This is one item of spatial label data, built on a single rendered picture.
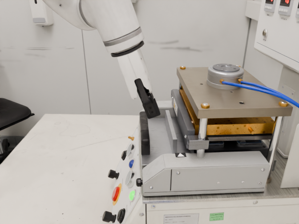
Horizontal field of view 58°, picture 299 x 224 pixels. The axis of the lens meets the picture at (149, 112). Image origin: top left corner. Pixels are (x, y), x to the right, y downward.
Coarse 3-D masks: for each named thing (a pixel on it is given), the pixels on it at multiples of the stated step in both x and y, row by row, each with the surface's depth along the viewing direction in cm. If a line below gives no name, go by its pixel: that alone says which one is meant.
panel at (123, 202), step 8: (136, 128) 83; (128, 136) 80; (136, 136) 79; (128, 144) 85; (136, 144) 75; (136, 152) 72; (120, 160) 87; (128, 160) 77; (136, 160) 69; (120, 168) 83; (128, 168) 73; (136, 168) 66; (120, 176) 79; (136, 176) 63; (120, 184) 75; (120, 192) 72; (128, 192) 64; (136, 192) 58; (120, 200) 69; (128, 200) 62; (136, 200) 57; (112, 208) 74; (120, 208) 66; (128, 208) 60; (128, 216) 58
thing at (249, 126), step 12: (192, 108) 61; (192, 120) 57; (216, 120) 56; (228, 120) 56; (240, 120) 56; (252, 120) 56; (264, 120) 56; (216, 132) 55; (228, 132) 56; (240, 132) 56; (252, 132) 54; (264, 132) 56
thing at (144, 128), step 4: (140, 112) 71; (144, 112) 71; (140, 116) 69; (144, 116) 69; (140, 120) 67; (144, 120) 67; (140, 124) 65; (144, 124) 65; (140, 128) 64; (144, 128) 63; (148, 128) 64; (140, 132) 64; (144, 132) 61; (148, 132) 62; (144, 136) 60; (148, 136) 60; (144, 140) 59; (148, 140) 59; (144, 144) 59; (148, 144) 59; (144, 148) 59; (148, 148) 59; (144, 152) 60; (148, 152) 60
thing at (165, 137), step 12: (156, 120) 75; (168, 120) 67; (156, 132) 69; (168, 132) 67; (180, 132) 69; (156, 144) 64; (168, 144) 64; (180, 144) 64; (144, 156) 60; (156, 156) 60
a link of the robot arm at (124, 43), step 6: (138, 30) 54; (126, 36) 52; (132, 36) 52; (138, 36) 53; (108, 42) 53; (114, 42) 52; (120, 42) 52; (126, 42) 52; (132, 42) 53; (138, 42) 54; (108, 48) 54; (114, 48) 53; (120, 48) 53; (126, 48) 53
